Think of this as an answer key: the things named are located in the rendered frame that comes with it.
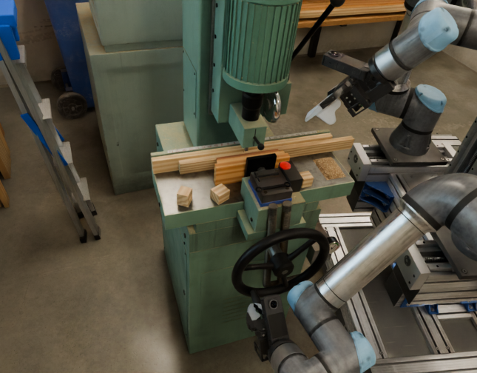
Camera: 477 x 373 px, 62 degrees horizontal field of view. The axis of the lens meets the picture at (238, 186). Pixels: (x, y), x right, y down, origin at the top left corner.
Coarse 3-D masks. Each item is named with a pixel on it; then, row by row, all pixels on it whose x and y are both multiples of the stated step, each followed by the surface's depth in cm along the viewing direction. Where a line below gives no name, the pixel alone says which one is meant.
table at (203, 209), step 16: (304, 160) 131; (336, 160) 132; (160, 176) 119; (176, 176) 120; (192, 176) 120; (208, 176) 121; (320, 176) 125; (160, 192) 114; (176, 192) 115; (192, 192) 115; (208, 192) 116; (304, 192) 121; (320, 192) 123; (336, 192) 126; (160, 208) 114; (176, 208) 110; (192, 208) 111; (208, 208) 112; (224, 208) 114; (240, 208) 116; (176, 224) 112; (192, 224) 114; (240, 224) 115; (304, 224) 115
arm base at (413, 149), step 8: (400, 128) 151; (408, 128) 148; (392, 136) 155; (400, 136) 151; (408, 136) 149; (416, 136) 147; (424, 136) 147; (392, 144) 155; (400, 144) 151; (408, 144) 150; (416, 144) 149; (424, 144) 149; (408, 152) 151; (416, 152) 150; (424, 152) 152
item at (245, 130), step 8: (232, 104) 120; (240, 104) 120; (232, 112) 119; (240, 112) 117; (232, 120) 120; (240, 120) 114; (232, 128) 122; (240, 128) 114; (248, 128) 112; (256, 128) 113; (264, 128) 113; (240, 136) 115; (248, 136) 114; (256, 136) 115; (264, 136) 116; (240, 144) 117; (248, 144) 116; (256, 144) 117
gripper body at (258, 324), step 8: (264, 320) 99; (256, 328) 96; (264, 328) 96; (264, 336) 95; (256, 344) 99; (264, 344) 95; (280, 344) 89; (264, 352) 96; (272, 352) 89; (264, 360) 96
